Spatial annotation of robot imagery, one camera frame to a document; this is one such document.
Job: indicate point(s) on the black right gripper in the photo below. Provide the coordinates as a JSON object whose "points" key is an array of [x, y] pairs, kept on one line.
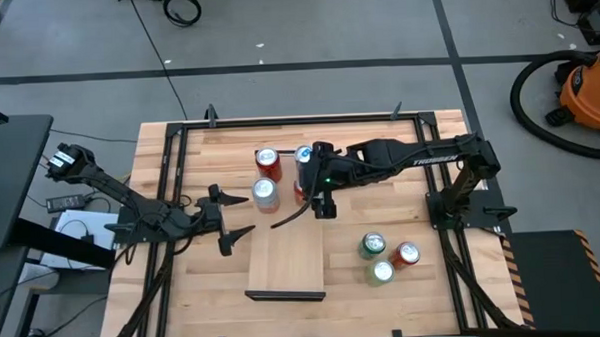
{"points": [[330, 177]]}

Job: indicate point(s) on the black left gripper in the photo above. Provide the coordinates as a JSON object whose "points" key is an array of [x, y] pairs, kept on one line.
{"points": [[209, 214]]}

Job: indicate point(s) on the red soda can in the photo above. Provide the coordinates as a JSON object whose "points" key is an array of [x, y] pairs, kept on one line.
{"points": [[298, 193], [406, 255], [268, 160]]}

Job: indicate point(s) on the blue silver slim can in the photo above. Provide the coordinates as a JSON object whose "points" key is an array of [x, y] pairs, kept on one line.
{"points": [[303, 155]]}

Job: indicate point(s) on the silver soda can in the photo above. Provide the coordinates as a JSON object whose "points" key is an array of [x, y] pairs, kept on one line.
{"points": [[265, 192]]}

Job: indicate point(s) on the dark green soda can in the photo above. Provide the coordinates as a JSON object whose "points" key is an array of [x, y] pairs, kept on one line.
{"points": [[373, 243]]}

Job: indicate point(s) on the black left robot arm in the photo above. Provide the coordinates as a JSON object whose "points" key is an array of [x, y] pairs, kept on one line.
{"points": [[105, 182]]}

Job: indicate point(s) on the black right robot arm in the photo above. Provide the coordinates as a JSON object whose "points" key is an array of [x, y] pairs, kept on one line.
{"points": [[429, 156]]}

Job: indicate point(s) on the light wooden tray board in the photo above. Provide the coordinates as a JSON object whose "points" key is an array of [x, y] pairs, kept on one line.
{"points": [[285, 259]]}

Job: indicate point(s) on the light green soda can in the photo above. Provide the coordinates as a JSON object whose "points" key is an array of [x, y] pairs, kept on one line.
{"points": [[381, 272]]}

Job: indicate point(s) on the white box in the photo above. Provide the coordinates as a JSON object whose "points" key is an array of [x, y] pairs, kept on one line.
{"points": [[99, 230]]}

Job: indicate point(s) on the black power adapter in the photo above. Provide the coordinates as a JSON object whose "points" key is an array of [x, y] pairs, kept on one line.
{"points": [[66, 202]]}

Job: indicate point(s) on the black desk crossbeam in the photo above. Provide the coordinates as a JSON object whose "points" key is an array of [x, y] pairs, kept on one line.
{"points": [[57, 242]]}

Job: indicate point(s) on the white round object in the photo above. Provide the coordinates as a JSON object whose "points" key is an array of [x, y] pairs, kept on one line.
{"points": [[38, 277]]}

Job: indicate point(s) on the orange shop vacuum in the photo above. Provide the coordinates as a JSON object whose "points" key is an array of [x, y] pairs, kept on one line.
{"points": [[590, 96], [517, 111]]}

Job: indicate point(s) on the black desk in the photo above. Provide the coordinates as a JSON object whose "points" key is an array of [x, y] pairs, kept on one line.
{"points": [[10, 173]]}

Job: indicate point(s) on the black aluminium table frame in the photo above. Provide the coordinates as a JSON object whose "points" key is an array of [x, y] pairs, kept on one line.
{"points": [[298, 121]]}

